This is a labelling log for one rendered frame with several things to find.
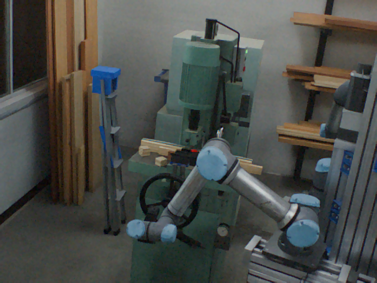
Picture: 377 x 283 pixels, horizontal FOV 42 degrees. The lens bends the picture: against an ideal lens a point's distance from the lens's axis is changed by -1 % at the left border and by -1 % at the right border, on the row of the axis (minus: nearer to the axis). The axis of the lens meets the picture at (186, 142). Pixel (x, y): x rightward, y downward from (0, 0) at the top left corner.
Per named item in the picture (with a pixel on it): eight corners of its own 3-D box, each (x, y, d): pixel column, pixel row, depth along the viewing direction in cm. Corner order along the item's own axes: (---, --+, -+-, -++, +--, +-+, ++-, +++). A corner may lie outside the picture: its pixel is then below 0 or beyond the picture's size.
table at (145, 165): (119, 177, 245) (120, 166, 242) (141, 157, 272) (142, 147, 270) (240, 203, 231) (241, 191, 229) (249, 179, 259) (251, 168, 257)
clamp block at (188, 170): (164, 181, 239) (165, 164, 236) (172, 171, 251) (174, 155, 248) (194, 187, 235) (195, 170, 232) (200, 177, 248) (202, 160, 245)
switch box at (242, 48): (230, 75, 268) (233, 46, 263) (232, 72, 278) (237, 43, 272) (241, 77, 267) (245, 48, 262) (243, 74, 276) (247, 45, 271)
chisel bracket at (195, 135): (181, 146, 254) (183, 130, 251) (188, 138, 266) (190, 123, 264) (195, 149, 252) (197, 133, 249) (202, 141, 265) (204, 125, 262)
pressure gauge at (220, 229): (215, 238, 244) (217, 224, 241) (217, 234, 248) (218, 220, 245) (227, 241, 243) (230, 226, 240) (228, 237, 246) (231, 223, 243)
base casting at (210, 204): (135, 196, 256) (136, 180, 253) (168, 159, 309) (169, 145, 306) (219, 214, 247) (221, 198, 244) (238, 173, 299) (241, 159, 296)
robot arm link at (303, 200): (314, 221, 205) (320, 192, 200) (315, 237, 192) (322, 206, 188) (285, 216, 207) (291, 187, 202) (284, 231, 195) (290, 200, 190)
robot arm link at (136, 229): (144, 240, 195) (123, 237, 197) (150, 240, 206) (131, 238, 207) (146, 220, 196) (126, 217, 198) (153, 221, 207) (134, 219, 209)
